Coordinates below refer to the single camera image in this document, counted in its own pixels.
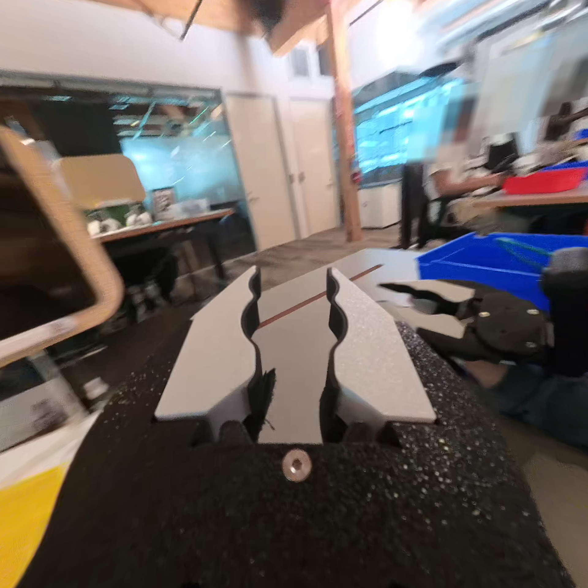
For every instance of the wall vent grille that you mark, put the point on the wall vent grille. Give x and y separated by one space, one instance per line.
301 62

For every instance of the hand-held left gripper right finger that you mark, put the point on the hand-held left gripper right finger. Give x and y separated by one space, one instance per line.
381 363

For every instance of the white screen stand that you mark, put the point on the white screen stand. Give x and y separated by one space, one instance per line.
36 413

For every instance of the yellow plastic bin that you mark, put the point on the yellow plastic bin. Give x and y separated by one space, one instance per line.
23 528

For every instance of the blue plastic bin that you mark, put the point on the blue plastic bin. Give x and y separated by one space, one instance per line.
459 262

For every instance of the person's right forearm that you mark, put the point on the person's right forearm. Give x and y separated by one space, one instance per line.
542 404

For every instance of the white door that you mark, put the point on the white door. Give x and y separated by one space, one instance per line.
317 165
262 174

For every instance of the red plastic bin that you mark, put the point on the red plastic bin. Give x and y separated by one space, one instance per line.
542 181

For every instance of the black office chair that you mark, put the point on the black office chair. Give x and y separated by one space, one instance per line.
411 206

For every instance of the tan rounded board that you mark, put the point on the tan rounded board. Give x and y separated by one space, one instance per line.
101 181

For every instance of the long wooden desk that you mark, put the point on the long wooden desk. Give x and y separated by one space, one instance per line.
160 225

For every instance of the wooden post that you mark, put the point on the wooden post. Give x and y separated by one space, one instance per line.
344 138

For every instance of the wood framed screen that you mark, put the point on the wood framed screen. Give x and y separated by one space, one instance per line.
36 257

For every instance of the red fire extinguisher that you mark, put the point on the red fire extinguisher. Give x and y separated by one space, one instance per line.
356 178

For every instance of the small blue bin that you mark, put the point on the small blue bin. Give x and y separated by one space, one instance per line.
565 166

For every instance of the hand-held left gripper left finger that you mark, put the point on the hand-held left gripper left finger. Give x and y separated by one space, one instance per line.
206 358

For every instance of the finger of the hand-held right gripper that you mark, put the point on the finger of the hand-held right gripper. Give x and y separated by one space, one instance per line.
445 291
441 327

